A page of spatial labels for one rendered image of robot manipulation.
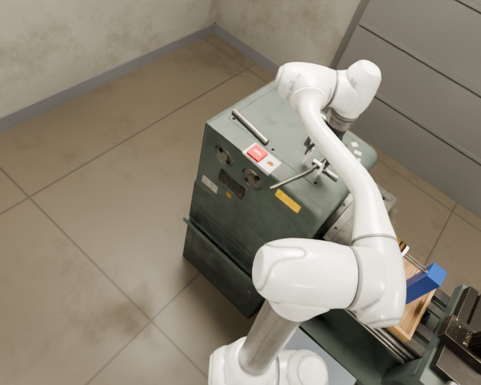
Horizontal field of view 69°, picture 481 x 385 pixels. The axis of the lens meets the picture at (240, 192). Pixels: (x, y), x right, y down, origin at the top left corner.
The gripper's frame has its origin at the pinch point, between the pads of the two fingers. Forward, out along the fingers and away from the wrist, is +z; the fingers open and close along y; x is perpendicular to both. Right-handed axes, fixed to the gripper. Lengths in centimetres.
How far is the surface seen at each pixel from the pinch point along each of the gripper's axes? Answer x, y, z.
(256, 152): -10.8, -18.5, 3.5
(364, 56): 197, -52, 61
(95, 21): 49, -213, 73
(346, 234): -3.0, 25.5, 17.4
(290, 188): -13.0, 0.0, 4.8
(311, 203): -12.4, 9.0, 4.9
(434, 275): 10, 60, 19
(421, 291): 8, 62, 29
